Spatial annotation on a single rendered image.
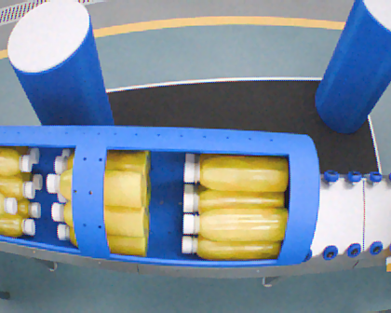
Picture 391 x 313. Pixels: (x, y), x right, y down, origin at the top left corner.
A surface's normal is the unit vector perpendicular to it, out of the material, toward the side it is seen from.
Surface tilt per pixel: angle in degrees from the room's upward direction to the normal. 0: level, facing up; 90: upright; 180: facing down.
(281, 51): 0
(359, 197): 0
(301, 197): 11
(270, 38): 0
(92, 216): 32
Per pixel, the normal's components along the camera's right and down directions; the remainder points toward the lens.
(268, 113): 0.03, -0.34
